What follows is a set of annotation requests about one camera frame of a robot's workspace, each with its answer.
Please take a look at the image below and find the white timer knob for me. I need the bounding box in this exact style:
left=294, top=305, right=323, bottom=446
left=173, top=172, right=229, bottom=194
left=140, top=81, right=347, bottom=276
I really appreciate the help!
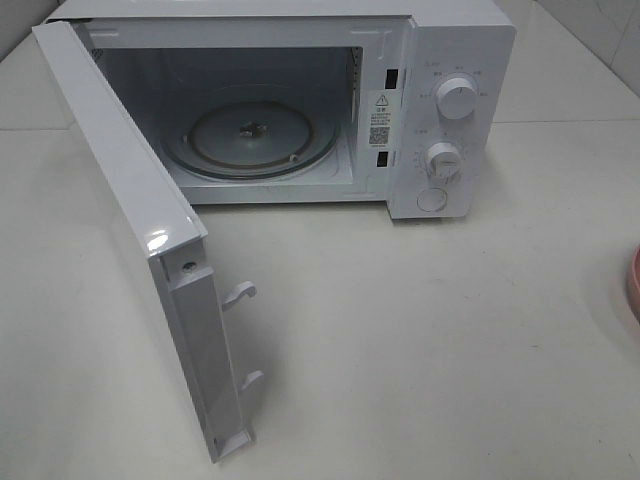
left=426, top=142, right=462, bottom=180

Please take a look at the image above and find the white microwave door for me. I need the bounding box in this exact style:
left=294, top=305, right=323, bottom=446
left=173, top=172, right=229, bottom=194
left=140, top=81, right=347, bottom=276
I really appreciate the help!
left=33, top=21, right=264, bottom=462

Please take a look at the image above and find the pink plate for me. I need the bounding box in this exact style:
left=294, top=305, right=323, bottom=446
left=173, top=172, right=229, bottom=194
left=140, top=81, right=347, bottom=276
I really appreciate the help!
left=626, top=247, right=640, bottom=321

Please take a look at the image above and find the glass turntable tray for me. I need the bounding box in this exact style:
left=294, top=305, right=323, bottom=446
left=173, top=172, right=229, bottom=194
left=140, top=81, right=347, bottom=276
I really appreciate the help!
left=163, top=97, right=341, bottom=181

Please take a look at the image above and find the white warning label sticker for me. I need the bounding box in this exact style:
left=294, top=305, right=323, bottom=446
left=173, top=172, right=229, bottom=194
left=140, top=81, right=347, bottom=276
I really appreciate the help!
left=366, top=89, right=400, bottom=150

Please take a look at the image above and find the white microwave oven body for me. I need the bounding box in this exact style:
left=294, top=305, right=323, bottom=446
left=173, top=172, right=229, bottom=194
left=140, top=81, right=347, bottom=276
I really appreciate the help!
left=43, top=1, right=516, bottom=219

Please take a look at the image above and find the upper white power knob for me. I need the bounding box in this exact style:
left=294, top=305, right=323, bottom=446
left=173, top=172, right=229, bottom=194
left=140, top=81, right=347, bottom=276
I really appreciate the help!
left=435, top=74, right=478, bottom=120

